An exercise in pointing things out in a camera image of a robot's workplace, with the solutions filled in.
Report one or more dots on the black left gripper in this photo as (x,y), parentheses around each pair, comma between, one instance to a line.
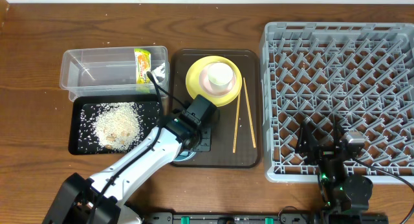
(207,144)

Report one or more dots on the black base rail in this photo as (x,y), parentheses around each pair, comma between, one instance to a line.
(286,216)

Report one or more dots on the pink bowl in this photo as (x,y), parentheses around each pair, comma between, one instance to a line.
(206,85)

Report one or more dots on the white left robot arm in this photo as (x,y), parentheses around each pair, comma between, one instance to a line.
(101,198)

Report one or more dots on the wooden chopstick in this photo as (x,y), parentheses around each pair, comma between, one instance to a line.
(236,123)
(249,115)

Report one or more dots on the yellow plate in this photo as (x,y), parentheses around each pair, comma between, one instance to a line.
(193,80)

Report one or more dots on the grey dishwasher rack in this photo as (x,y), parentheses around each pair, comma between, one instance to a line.
(361,74)

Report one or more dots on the dark brown serving tray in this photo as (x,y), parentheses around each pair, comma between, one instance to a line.
(222,133)

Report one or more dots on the clear plastic bin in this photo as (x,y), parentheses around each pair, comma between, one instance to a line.
(100,72)

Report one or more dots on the light blue bowl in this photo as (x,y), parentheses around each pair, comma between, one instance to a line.
(184,156)

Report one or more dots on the yellow snack wrapper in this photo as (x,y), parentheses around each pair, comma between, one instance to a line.
(143,65)

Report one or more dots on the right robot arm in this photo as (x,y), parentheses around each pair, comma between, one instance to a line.
(345,196)

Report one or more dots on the black waste tray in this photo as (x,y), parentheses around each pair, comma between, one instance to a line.
(82,140)

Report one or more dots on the crumpled white tissue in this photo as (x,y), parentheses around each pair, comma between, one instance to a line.
(159,73)

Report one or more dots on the cream paper cup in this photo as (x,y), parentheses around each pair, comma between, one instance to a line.
(219,76)

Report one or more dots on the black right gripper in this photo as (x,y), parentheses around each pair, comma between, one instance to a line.
(324,149)

